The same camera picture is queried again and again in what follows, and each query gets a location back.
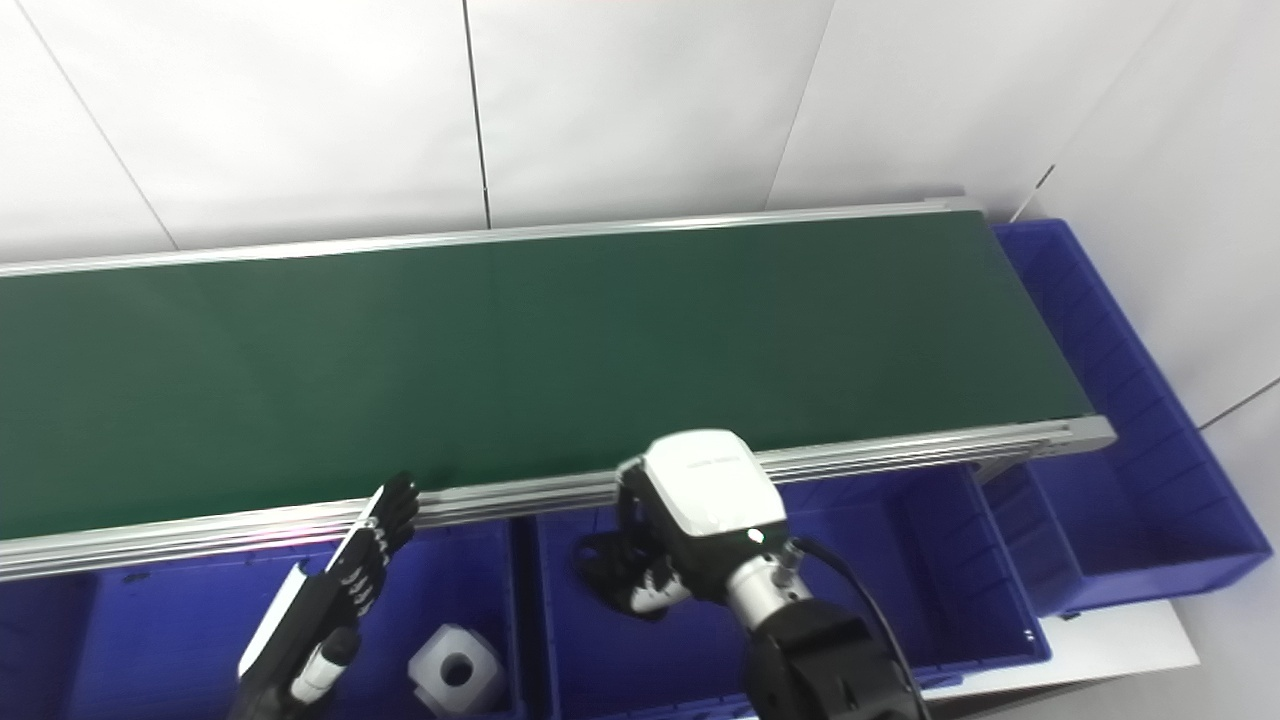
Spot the blue bin holding white part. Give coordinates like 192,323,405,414
0,520,528,720

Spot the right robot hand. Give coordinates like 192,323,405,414
612,430,791,617

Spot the empty blue bin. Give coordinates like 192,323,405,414
985,218,1274,617

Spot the blue bin holding black part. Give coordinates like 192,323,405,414
530,465,1053,720

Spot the green conveyor belt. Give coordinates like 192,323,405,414
0,197,1118,584
0,210,1096,541

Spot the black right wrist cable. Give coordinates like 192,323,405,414
790,538,933,720

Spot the black part in bin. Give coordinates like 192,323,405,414
572,533,633,591

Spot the white block part with hole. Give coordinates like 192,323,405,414
407,623,504,716

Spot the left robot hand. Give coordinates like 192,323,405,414
228,472,421,720

